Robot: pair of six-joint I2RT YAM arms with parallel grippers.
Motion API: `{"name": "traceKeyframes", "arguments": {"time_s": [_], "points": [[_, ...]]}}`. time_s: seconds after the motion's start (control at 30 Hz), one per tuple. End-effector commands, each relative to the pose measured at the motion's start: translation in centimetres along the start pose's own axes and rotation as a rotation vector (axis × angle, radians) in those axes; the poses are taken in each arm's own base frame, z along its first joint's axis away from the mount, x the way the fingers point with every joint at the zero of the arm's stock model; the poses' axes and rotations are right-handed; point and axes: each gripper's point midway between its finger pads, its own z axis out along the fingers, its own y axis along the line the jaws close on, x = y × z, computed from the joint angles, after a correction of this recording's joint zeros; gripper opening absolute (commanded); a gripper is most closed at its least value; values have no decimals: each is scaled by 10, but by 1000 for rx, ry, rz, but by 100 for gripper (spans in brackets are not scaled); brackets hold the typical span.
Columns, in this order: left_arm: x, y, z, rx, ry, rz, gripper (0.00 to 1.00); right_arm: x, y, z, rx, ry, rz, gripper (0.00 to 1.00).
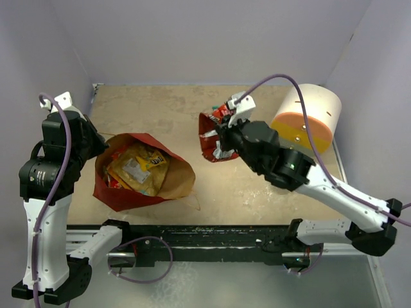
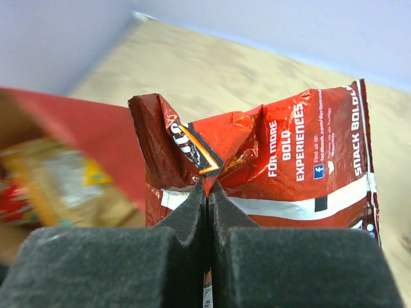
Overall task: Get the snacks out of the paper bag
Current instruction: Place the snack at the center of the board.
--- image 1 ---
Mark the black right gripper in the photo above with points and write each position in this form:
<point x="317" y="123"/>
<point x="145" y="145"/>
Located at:
<point x="225" y="133"/>

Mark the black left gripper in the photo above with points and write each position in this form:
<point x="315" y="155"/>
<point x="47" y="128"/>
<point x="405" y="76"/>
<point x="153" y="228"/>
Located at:
<point x="99" y="145"/>

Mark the tan large snack bag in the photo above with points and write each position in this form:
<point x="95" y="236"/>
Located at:
<point x="126" y="170"/>

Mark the red chips bag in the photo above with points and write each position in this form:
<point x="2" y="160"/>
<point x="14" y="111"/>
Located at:
<point x="209" y="140"/>

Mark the red paper bag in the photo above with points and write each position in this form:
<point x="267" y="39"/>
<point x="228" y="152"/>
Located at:
<point x="178" y="183"/>

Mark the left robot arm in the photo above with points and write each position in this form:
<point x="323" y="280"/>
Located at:
<point x="46" y="186"/>

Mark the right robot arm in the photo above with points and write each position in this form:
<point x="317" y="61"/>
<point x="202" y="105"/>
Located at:
<point x="367" y="222"/>

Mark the yellow snack packet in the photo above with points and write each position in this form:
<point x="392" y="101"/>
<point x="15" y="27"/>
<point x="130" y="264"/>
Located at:
<point x="149" y="162"/>

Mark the white cylinder toy drum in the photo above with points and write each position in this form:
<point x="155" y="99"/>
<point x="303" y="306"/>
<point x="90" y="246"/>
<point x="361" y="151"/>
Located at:
<point x="323" y="108"/>

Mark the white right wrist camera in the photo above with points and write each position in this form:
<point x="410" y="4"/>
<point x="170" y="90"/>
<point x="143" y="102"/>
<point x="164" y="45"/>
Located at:
<point x="240" y="107"/>

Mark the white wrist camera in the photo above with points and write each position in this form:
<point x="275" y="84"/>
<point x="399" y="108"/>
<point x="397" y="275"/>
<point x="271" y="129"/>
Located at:
<point x="240" y="107"/>
<point x="64" y="100"/>

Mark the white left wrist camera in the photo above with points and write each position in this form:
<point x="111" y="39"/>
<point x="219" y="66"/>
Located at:
<point x="64" y="100"/>

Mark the metal corner bracket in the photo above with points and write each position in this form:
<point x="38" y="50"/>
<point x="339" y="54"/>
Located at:
<point x="96" y="87"/>

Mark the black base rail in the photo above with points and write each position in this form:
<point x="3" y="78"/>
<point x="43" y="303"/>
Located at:
<point x="144" y="245"/>

